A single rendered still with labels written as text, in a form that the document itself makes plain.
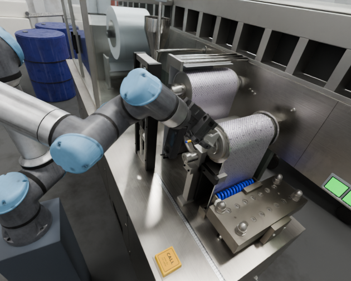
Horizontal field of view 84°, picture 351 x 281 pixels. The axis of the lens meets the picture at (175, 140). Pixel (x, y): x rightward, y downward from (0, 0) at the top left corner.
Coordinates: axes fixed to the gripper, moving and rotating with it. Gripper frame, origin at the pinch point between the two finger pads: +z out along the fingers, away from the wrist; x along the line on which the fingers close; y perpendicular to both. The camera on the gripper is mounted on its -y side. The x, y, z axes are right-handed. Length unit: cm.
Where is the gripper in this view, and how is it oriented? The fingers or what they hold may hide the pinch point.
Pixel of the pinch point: (208, 145)
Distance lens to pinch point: 65.9
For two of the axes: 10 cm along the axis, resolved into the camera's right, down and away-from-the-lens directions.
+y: 6.4, -7.5, -1.8
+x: -4.9, -5.7, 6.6
